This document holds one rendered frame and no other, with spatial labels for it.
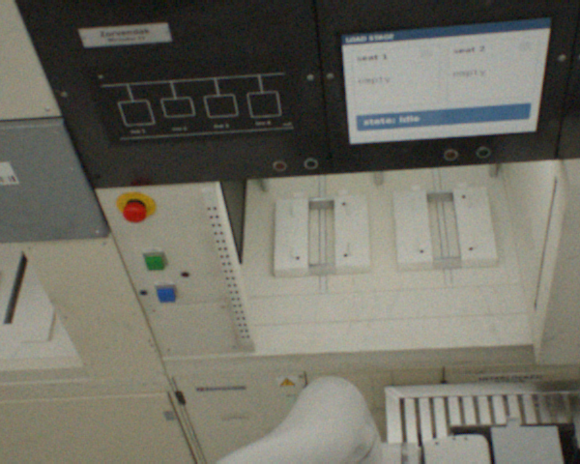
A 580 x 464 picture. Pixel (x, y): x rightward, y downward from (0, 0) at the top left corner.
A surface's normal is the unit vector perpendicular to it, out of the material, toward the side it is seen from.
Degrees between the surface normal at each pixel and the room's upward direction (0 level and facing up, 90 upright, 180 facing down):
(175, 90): 90
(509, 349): 90
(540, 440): 0
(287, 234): 0
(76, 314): 90
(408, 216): 0
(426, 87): 90
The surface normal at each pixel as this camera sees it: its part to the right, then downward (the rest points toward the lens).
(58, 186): -0.02, 0.77
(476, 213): -0.11, -0.64
